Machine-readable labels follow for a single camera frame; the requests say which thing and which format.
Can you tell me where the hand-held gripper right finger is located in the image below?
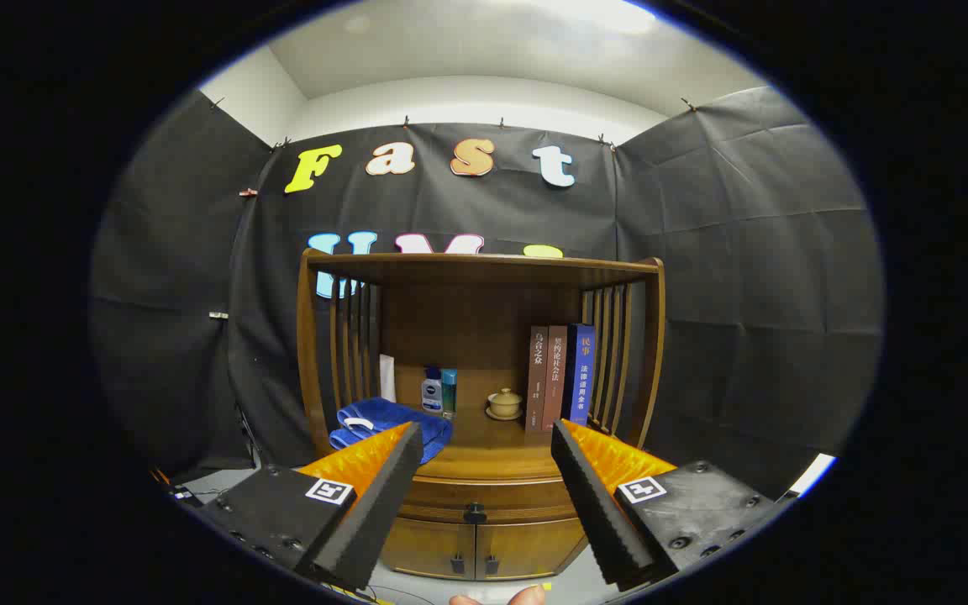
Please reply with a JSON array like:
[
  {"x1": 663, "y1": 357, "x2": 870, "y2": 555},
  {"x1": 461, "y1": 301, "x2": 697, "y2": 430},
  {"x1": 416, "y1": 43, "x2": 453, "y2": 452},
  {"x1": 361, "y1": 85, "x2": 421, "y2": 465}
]
[{"x1": 550, "y1": 418, "x2": 787, "y2": 591}]

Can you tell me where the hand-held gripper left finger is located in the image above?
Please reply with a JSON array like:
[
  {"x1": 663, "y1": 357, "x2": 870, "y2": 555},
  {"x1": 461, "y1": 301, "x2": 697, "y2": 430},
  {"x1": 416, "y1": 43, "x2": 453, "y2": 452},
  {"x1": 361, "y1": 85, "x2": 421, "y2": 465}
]
[{"x1": 198, "y1": 420, "x2": 424, "y2": 591}]

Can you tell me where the wooden cabinet door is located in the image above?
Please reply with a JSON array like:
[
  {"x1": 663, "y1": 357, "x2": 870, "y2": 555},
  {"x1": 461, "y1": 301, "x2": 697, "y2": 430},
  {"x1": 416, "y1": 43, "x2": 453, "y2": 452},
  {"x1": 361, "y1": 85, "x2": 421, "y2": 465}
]
[
  {"x1": 476, "y1": 517, "x2": 590, "y2": 581},
  {"x1": 379, "y1": 515, "x2": 476, "y2": 581}
]

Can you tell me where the wooden countertop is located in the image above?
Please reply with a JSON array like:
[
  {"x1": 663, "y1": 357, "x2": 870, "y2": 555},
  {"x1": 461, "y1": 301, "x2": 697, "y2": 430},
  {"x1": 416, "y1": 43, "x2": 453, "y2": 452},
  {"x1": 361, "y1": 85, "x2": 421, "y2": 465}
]
[{"x1": 324, "y1": 370, "x2": 619, "y2": 481}]

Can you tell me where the wooden cabinet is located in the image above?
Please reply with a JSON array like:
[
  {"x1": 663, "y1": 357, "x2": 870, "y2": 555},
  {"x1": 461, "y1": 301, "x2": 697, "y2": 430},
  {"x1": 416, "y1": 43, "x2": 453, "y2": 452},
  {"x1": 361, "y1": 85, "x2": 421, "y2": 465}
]
[{"x1": 297, "y1": 248, "x2": 667, "y2": 582}]

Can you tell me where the blue towel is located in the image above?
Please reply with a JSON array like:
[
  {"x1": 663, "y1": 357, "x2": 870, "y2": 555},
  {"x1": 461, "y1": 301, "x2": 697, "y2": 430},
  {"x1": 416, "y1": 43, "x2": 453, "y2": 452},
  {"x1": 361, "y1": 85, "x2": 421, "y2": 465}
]
[{"x1": 329, "y1": 397, "x2": 454, "y2": 465}]

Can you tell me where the blue book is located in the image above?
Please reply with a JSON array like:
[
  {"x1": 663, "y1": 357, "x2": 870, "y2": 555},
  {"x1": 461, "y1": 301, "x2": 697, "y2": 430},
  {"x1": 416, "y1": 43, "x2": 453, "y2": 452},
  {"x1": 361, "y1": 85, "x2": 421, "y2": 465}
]
[{"x1": 562, "y1": 324, "x2": 596, "y2": 426}]

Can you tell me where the brown book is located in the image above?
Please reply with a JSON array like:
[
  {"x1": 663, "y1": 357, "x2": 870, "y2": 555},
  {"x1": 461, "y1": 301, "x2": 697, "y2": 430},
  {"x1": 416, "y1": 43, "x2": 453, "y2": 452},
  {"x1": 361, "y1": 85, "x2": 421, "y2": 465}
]
[
  {"x1": 525, "y1": 326, "x2": 550, "y2": 432},
  {"x1": 543, "y1": 325, "x2": 569, "y2": 431}
]

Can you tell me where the beige lidded tea cup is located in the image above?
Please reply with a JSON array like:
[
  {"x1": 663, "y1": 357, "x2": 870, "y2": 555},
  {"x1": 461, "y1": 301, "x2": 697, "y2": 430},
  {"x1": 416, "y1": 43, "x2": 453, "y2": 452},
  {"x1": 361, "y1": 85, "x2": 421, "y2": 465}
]
[{"x1": 486, "y1": 387, "x2": 525, "y2": 422}]

